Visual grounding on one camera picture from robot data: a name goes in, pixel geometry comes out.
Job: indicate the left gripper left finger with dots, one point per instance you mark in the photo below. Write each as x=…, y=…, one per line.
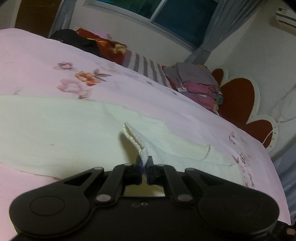
x=121, y=176

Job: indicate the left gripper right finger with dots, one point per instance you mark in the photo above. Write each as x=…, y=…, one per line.
x=169, y=179

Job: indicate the cream knitted sweater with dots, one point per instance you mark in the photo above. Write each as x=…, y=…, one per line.
x=62, y=137

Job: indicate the pile of folded clothes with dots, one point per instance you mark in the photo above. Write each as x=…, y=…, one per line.
x=197, y=83

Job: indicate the grey white striped cloth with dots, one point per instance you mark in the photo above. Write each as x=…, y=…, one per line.
x=146, y=67

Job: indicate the red white scalloped headboard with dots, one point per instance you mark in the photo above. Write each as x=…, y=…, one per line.
x=241, y=101

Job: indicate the red orange patterned cloth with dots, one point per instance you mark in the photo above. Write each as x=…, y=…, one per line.
x=111, y=50

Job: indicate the blue lace curtain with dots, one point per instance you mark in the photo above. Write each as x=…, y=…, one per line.
x=284, y=163

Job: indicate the pink floral bed sheet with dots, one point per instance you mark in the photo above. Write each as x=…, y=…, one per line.
x=34, y=66

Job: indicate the black garment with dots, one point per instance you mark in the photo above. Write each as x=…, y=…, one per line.
x=71, y=37

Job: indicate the aluminium framed window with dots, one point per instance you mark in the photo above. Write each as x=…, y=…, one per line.
x=184, y=21

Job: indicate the left grey curtain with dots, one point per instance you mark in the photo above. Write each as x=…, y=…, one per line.
x=63, y=17

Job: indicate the grey curtain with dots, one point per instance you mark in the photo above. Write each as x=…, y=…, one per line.
x=63, y=17
x=228, y=17

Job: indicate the right grey curtain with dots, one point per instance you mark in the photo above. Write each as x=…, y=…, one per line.
x=228, y=17

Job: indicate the brown wooden door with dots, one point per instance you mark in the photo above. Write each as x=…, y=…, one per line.
x=37, y=16

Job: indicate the white air conditioner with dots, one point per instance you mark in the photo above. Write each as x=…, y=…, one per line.
x=285, y=17

